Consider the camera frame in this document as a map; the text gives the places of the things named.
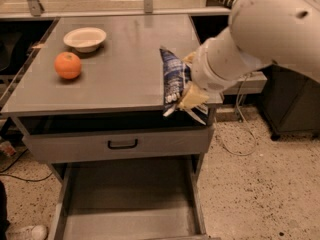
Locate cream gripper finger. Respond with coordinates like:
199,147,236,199
182,52,196,64
178,81,209,110

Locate blue chip bag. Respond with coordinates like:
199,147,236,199
160,47,209,125

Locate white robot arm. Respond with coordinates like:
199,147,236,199
178,0,320,110

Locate grey drawer cabinet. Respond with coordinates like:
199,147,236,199
0,14,224,240

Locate grey open middle drawer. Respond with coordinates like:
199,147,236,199
48,156,207,240

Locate grey top drawer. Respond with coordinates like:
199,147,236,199
20,110,213,163

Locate white paper bowl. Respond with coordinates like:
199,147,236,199
63,27,107,53

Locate orange fruit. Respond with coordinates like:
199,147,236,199
54,52,82,80

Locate small red white packet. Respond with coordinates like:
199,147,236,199
0,141,16,157

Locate white sneaker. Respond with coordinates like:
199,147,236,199
6,225,48,240

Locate white power cable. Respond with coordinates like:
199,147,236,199
214,73,258,157

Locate black drawer handle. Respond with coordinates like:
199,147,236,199
107,139,138,150

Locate black floor cable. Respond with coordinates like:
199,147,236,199
0,147,54,183

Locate metal back shelf frame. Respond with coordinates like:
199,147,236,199
0,0,229,19

